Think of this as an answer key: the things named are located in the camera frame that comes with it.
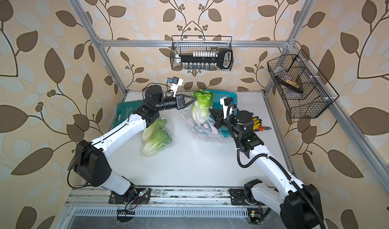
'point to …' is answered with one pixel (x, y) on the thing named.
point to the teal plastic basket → (225, 130)
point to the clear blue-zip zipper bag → (169, 129)
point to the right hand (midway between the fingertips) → (210, 109)
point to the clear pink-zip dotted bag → (205, 131)
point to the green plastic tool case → (124, 109)
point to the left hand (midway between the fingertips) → (193, 97)
